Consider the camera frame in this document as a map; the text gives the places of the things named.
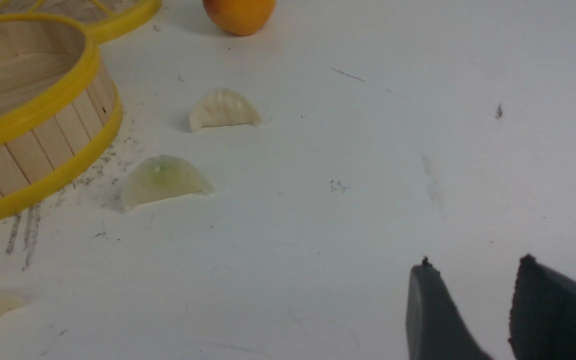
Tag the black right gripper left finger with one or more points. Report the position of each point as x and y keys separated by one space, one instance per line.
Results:
x=435 y=329

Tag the woven steamer lid yellow rim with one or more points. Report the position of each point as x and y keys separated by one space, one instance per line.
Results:
x=106 y=19

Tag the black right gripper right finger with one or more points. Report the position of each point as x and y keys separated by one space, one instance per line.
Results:
x=542 y=320

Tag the bamboo steamer tray yellow rim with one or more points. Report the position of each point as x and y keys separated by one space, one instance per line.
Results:
x=59 y=108

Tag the greenish translucent dumpling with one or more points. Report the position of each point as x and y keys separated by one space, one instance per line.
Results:
x=162 y=177

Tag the white dumpling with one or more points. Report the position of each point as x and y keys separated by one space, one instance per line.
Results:
x=222 y=107

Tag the orange toy pear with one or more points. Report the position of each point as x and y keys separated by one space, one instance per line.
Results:
x=239 y=17

